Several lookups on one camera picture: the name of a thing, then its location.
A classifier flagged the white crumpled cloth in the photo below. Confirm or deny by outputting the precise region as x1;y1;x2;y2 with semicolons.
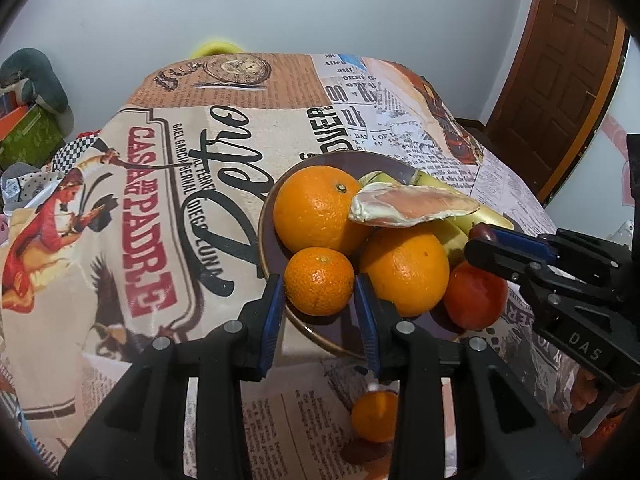
0;162;61;211

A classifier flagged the purple round plate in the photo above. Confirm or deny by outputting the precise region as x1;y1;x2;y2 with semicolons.
257;150;509;361

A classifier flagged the orange box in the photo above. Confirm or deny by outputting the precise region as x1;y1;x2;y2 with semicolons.
0;104;37;144

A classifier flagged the newspaper print tablecloth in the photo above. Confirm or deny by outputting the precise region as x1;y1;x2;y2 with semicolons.
0;52;576;480

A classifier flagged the peeled grapefruit segment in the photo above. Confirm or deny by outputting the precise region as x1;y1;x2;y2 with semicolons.
347;182;481;230

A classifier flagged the small mandarin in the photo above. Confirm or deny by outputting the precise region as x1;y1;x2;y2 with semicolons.
351;390;401;444
283;247;356;317

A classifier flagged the green gift bag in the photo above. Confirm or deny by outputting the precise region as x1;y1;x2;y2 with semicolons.
0;107;64;171

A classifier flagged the yellow curved object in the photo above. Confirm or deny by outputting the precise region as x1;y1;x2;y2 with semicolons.
189;35;249;59

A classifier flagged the short banana piece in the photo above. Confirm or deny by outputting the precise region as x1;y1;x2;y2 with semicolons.
357;170;417;189

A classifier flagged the brown wooden door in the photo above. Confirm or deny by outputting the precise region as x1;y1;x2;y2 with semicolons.
485;0;629;167

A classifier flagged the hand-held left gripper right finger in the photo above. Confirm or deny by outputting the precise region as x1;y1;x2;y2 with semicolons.
354;272;576;480

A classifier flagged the long yellow banana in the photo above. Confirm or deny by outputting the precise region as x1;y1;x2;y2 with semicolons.
412;170;516;268

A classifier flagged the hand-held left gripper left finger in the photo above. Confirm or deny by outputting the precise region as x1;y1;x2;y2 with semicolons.
57;272;286;480

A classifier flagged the person's right hand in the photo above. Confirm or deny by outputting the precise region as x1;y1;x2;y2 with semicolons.
568;367;602;424

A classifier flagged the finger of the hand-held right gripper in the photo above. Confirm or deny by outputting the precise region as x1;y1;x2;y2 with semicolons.
537;229;632;283
464;230;556;287

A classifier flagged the black white checkered cloth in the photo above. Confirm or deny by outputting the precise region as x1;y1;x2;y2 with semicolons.
52;130;104;174

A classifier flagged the red tomato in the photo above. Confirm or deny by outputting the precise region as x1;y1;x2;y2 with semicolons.
442;261;509;331

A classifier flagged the large orange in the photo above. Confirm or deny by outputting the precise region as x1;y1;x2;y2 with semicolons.
273;165;373;256
359;227;451;318

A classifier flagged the grey plush toy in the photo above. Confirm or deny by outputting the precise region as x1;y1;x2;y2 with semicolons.
0;48;75;131

